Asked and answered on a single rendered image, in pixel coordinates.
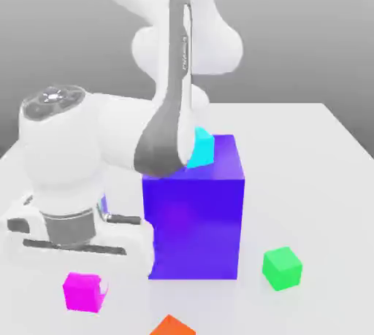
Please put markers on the small orange cube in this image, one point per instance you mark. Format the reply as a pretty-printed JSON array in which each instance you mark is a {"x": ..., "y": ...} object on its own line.
[{"x": 172, "y": 327}]

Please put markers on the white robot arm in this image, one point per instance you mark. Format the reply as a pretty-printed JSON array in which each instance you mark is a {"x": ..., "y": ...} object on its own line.
[{"x": 76, "y": 142}]

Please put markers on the small magenta cube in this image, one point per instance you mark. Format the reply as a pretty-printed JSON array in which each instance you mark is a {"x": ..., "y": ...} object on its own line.
[{"x": 81, "y": 292}]

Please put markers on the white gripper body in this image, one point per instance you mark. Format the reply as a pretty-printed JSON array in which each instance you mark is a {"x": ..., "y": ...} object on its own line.
[{"x": 87, "y": 260}]

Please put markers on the small cyan cube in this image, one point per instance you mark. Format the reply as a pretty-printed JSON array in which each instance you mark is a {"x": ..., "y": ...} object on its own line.
[{"x": 203, "y": 148}]

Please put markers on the small green cube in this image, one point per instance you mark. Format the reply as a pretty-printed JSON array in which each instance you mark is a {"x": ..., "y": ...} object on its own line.
[{"x": 282, "y": 269}]

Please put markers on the large purple box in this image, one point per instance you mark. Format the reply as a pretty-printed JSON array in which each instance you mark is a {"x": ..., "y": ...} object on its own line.
[{"x": 195, "y": 224}]

